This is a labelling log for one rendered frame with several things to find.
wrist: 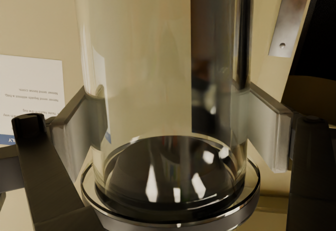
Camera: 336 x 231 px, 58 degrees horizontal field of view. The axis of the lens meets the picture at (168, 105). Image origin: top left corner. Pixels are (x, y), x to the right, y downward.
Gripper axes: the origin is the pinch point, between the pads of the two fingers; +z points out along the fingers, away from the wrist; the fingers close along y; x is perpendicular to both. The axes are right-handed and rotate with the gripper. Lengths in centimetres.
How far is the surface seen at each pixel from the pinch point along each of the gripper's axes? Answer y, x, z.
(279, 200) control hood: 13.8, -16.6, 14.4
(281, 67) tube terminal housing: 11.9, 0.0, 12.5
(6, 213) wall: -52, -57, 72
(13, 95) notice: -38, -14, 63
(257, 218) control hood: 10.4, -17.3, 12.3
